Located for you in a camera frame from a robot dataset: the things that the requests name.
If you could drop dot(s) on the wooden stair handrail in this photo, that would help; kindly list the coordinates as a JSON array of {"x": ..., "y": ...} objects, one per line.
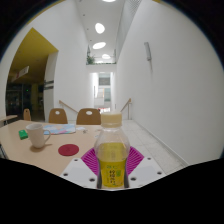
[
  {"x": 68, "y": 106},
  {"x": 126, "y": 105}
]

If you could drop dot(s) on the yellow drink bottle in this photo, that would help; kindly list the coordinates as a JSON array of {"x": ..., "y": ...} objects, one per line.
[{"x": 112, "y": 163}]

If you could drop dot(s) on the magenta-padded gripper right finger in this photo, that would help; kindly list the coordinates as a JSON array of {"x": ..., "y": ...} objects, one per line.
[{"x": 143, "y": 170}]

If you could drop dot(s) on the hanging white sign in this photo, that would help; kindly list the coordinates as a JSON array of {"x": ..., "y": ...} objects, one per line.
[{"x": 20, "y": 73}]

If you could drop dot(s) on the light wooden side table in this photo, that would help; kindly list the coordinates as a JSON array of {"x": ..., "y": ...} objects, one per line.
[{"x": 7, "y": 118}]

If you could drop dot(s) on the white mug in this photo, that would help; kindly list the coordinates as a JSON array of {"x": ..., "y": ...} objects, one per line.
[{"x": 36, "y": 136}]

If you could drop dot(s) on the green potted plant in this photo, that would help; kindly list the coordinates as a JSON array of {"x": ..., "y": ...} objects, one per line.
[{"x": 90, "y": 60}]

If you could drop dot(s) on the dark shelf unit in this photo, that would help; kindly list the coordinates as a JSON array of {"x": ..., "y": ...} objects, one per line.
[{"x": 16, "y": 100}]

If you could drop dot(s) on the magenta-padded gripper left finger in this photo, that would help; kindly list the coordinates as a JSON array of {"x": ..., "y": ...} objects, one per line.
[{"x": 78, "y": 171}]

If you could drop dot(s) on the flat round red coaster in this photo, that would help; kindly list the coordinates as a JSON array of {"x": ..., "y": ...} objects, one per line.
[{"x": 68, "y": 150}]

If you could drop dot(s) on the round ceiling lights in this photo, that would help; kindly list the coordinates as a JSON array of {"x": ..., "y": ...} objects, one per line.
[{"x": 99, "y": 28}]

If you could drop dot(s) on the dark wall sign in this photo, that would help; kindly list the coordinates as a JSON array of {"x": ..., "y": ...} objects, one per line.
[{"x": 49, "y": 84}]

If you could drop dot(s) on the wooden chair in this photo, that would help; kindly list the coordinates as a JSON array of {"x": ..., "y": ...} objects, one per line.
[
  {"x": 58, "y": 118},
  {"x": 27, "y": 115},
  {"x": 88, "y": 119}
]

